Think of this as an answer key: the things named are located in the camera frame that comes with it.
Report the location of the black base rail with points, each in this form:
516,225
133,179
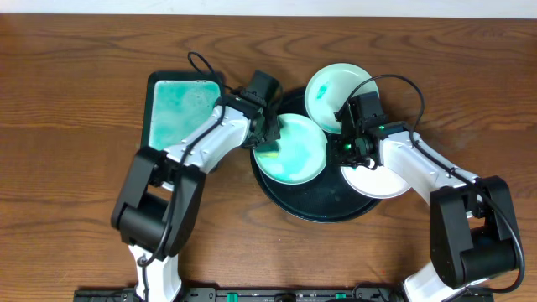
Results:
237,295

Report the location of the mint green plate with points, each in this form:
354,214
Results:
327,91
302,151

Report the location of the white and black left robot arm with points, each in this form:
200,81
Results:
157,206

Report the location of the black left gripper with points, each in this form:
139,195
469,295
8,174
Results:
268,132

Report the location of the round black serving tray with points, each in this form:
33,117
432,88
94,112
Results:
326,198

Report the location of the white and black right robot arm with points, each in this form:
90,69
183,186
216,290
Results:
474,234

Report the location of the white plate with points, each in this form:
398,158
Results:
379,183

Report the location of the black rectangular soapy water tray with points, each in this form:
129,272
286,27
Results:
177,103

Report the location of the green scrubbing sponge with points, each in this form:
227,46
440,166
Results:
267,154

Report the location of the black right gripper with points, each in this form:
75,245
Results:
334,155

